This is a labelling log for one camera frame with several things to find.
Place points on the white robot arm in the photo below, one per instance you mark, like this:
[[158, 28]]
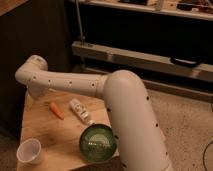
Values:
[[140, 141]]

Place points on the white plastic bottle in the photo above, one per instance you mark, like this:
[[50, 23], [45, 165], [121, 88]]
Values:
[[81, 111]]

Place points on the green bowl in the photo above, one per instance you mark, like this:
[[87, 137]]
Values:
[[97, 143]]

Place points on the orange carrot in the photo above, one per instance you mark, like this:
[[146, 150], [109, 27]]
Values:
[[55, 109]]

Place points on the wooden table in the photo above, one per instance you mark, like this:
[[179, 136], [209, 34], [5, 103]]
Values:
[[60, 138]]

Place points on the metal vertical pole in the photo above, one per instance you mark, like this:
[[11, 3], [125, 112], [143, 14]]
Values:
[[82, 37]]

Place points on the metal shelf frame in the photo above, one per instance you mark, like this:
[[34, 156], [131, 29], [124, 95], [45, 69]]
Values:
[[151, 62]]

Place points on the black handle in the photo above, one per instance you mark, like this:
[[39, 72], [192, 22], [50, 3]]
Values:
[[189, 64]]

